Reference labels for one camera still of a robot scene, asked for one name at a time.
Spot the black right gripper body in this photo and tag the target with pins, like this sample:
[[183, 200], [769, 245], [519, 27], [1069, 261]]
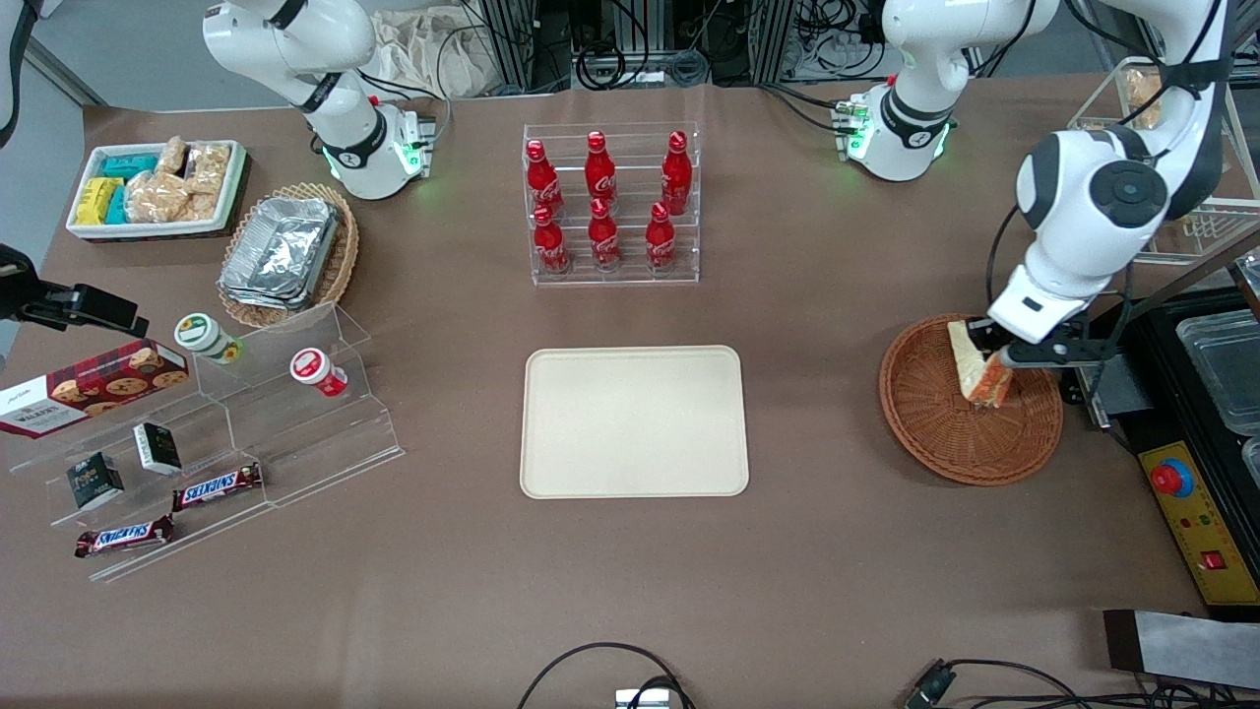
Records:
[[31, 296]]

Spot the triangle sandwich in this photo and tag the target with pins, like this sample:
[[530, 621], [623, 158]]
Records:
[[979, 379]]

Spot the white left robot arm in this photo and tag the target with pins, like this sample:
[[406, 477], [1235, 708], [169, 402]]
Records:
[[915, 138]]

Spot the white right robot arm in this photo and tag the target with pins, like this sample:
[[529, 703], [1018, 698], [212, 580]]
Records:
[[345, 148]]

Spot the brown wicker basket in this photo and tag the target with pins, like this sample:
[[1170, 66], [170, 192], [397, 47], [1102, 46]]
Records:
[[945, 443]]

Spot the light wicker basket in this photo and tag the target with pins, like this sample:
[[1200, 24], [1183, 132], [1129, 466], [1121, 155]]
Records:
[[345, 266]]

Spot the cream plastic tray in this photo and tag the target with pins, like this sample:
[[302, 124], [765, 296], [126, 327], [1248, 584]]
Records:
[[635, 423]]

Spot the red tartan cookie box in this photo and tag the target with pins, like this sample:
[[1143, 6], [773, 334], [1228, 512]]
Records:
[[98, 389]]

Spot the white snack bin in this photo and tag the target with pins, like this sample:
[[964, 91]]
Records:
[[148, 230]]

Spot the green lid cup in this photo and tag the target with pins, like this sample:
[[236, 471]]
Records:
[[202, 335]]

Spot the teal snack pack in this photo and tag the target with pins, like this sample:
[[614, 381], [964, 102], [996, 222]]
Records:
[[117, 205], [128, 164]]

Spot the yellow snack pack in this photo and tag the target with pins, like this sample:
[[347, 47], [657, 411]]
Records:
[[95, 200]]

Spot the rice cracker bag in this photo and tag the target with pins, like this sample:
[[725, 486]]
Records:
[[157, 197], [172, 156], [202, 207], [209, 167]]

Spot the black box white label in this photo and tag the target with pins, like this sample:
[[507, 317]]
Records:
[[157, 449]]

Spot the clear plastic container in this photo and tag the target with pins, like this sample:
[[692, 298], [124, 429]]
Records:
[[1226, 369]]

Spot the red emergency stop button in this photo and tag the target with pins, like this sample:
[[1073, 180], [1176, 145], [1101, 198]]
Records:
[[1171, 479]]

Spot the black box gold print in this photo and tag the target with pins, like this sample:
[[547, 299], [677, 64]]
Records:
[[95, 482]]

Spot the aluminium foil container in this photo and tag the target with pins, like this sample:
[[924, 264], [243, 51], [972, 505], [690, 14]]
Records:
[[281, 251]]

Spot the black sealing machine yellow panel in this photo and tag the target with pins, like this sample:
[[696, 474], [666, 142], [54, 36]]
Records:
[[1196, 512]]

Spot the snickers chocolate bar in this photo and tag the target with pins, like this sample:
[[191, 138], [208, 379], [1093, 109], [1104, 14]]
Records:
[[125, 537], [217, 486]]

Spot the red lid cup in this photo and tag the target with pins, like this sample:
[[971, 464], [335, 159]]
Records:
[[313, 369]]

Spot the clear acrylic stepped shelf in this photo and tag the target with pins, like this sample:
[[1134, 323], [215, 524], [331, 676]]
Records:
[[315, 443]]

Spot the packaged bread roll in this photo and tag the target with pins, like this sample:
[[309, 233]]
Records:
[[1142, 91]]

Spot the grey metal plate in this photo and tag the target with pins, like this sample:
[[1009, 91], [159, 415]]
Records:
[[1191, 645]]

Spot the red cola bottle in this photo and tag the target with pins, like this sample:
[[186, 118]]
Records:
[[550, 246], [541, 182], [676, 177], [661, 241], [603, 241], [599, 177]]

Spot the clear acrylic bottle rack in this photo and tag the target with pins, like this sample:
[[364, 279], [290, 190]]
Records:
[[630, 271]]

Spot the beige cloth bag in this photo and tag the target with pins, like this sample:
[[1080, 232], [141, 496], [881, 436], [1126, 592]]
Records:
[[423, 49]]

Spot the small silver device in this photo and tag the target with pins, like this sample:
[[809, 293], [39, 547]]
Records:
[[642, 699]]

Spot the red rocker switch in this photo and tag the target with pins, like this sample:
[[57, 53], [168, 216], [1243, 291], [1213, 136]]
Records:
[[1212, 560]]

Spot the aluminium profile post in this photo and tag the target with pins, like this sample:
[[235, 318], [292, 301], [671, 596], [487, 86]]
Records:
[[510, 39], [773, 34]]

